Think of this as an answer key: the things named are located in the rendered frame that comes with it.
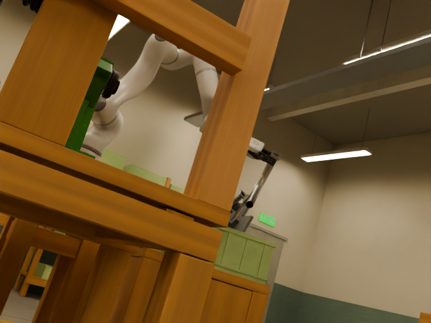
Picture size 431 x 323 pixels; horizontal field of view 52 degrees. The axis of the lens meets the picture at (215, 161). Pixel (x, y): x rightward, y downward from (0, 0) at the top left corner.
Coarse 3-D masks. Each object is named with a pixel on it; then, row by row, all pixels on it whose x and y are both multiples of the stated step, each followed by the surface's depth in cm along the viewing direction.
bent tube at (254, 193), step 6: (276, 156) 175; (264, 168) 180; (270, 168) 178; (264, 174) 179; (258, 180) 179; (264, 180) 179; (258, 186) 176; (252, 192) 170; (258, 192) 173; (252, 198) 164; (246, 204) 163; (252, 204) 165
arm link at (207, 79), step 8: (200, 72) 185; (208, 72) 184; (216, 72) 188; (200, 80) 185; (208, 80) 183; (216, 80) 185; (200, 88) 184; (208, 88) 182; (208, 96) 181; (208, 104) 184; (208, 112) 187
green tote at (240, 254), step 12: (216, 228) 173; (228, 228) 174; (228, 240) 174; (240, 240) 175; (252, 240) 177; (264, 240) 178; (228, 252) 173; (240, 252) 175; (252, 252) 176; (264, 252) 178; (216, 264) 170; (228, 264) 172; (240, 264) 174; (252, 264) 175; (264, 264) 177; (240, 276) 173; (252, 276) 174; (264, 276) 176
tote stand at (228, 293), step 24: (144, 264) 161; (120, 288) 188; (144, 288) 159; (216, 288) 167; (240, 288) 170; (264, 288) 173; (120, 312) 166; (144, 312) 158; (216, 312) 166; (240, 312) 169
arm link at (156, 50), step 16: (144, 48) 187; (160, 48) 183; (176, 48) 193; (144, 64) 186; (128, 80) 184; (144, 80) 187; (112, 96) 179; (128, 96) 183; (96, 112) 175; (112, 112) 178
